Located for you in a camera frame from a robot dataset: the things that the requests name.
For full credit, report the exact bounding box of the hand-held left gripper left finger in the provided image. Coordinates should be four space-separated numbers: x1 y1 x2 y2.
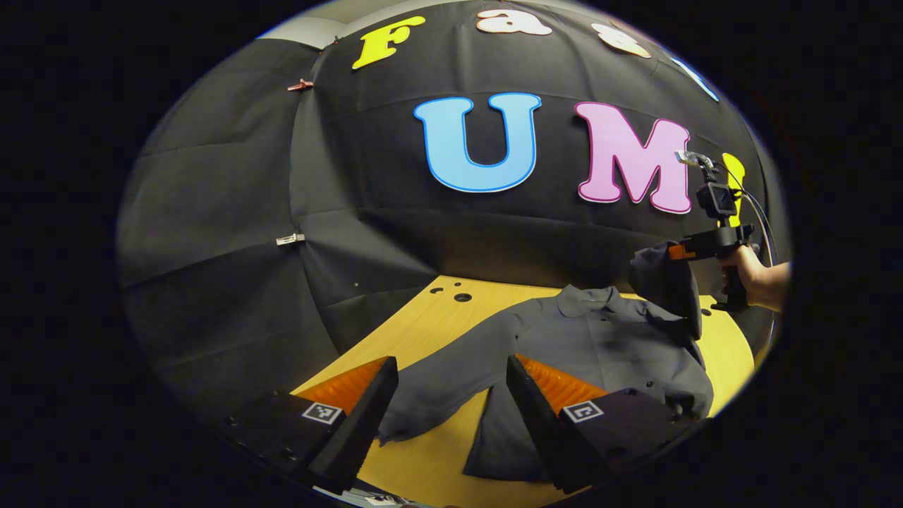
222 356 399 495

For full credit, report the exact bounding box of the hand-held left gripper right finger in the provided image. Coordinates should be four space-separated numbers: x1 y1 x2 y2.
506 354 696 495

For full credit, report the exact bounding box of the grey button shirt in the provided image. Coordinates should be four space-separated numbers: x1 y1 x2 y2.
377 241 715 484

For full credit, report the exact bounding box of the black backdrop cloth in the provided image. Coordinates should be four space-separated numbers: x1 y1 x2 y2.
116 0 791 417

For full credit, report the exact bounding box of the black cable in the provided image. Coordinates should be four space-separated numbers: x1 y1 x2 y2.
734 185 778 265

